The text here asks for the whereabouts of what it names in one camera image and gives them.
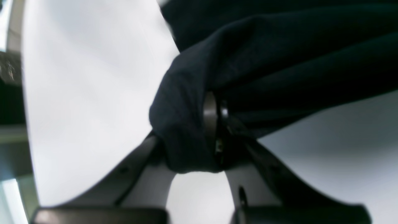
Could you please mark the black T-shirt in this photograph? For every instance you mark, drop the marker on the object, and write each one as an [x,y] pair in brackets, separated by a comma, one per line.
[273,61]

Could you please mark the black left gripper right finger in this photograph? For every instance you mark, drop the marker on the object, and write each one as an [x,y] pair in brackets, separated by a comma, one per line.
[264,189]

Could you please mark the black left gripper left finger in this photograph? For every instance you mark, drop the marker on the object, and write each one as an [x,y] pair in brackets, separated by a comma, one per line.
[135,191]

